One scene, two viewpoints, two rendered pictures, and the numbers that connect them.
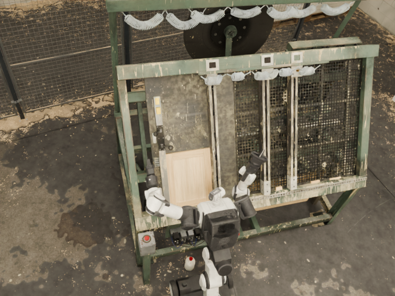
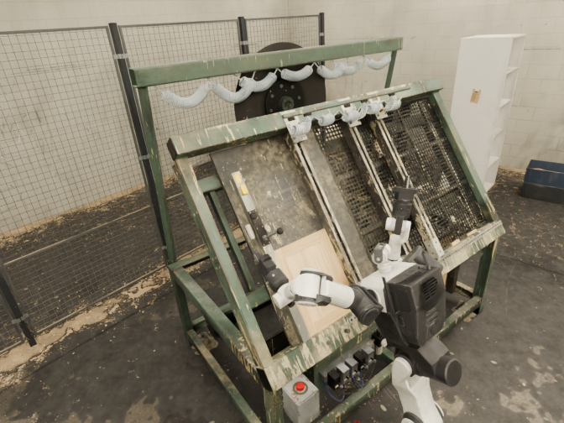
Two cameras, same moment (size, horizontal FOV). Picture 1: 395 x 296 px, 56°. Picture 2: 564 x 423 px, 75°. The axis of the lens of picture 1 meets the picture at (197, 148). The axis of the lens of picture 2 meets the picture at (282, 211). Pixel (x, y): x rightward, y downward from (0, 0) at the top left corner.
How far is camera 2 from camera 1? 135 cm
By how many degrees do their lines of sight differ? 25
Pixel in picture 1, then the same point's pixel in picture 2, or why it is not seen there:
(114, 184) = (194, 375)
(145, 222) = (282, 369)
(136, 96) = (206, 183)
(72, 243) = not seen: outside the picture
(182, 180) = not seen: hidden behind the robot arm
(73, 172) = (127, 384)
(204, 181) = (336, 277)
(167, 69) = (238, 129)
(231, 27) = (286, 96)
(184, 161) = (300, 255)
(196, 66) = (271, 121)
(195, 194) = not seen: hidden behind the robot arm
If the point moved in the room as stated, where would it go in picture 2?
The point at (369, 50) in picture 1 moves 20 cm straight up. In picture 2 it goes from (433, 83) to (436, 55)
